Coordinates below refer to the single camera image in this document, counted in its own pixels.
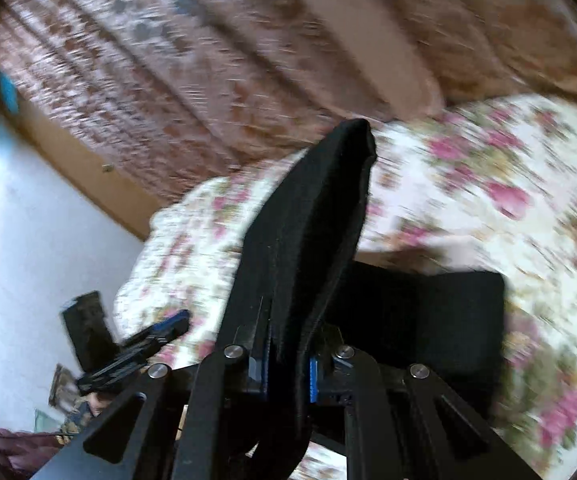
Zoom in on floral blanket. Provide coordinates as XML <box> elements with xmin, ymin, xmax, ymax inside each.
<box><xmin>113</xmin><ymin>92</ymin><xmax>577</xmax><ymax>480</ymax></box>

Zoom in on brown patterned cushion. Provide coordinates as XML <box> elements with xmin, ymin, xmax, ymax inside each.
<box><xmin>383</xmin><ymin>0</ymin><xmax>577</xmax><ymax>107</ymax></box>

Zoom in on framed picture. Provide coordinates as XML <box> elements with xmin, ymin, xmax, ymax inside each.
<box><xmin>48</xmin><ymin>364</ymin><xmax>82</xmax><ymax>412</ymax></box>

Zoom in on maroon cloth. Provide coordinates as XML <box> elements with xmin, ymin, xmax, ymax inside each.
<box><xmin>0</xmin><ymin>412</ymin><xmax>72</xmax><ymax>480</ymax></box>

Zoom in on plain brown cushion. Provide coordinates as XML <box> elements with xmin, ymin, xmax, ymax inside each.
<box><xmin>263</xmin><ymin>0</ymin><xmax>445</xmax><ymax>113</ymax></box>

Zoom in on black pants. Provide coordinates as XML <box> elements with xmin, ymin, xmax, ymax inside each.
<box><xmin>218</xmin><ymin>119</ymin><xmax>507</xmax><ymax>480</ymax></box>

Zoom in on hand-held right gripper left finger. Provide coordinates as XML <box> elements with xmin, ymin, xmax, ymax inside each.
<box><xmin>33</xmin><ymin>296</ymin><xmax>274</xmax><ymax>480</ymax></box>

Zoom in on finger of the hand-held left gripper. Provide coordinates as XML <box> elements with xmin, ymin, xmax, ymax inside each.
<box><xmin>118</xmin><ymin>309</ymin><xmax>192</xmax><ymax>357</ymax></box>
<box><xmin>76</xmin><ymin>336</ymin><xmax>170</xmax><ymax>397</ymax></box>

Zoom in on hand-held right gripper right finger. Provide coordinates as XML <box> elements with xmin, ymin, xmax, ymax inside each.
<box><xmin>309</xmin><ymin>325</ymin><xmax>544</xmax><ymax>480</ymax></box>

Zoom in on teal object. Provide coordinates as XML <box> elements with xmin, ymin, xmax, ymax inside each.
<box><xmin>0</xmin><ymin>70</ymin><xmax>20</xmax><ymax>115</ymax></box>

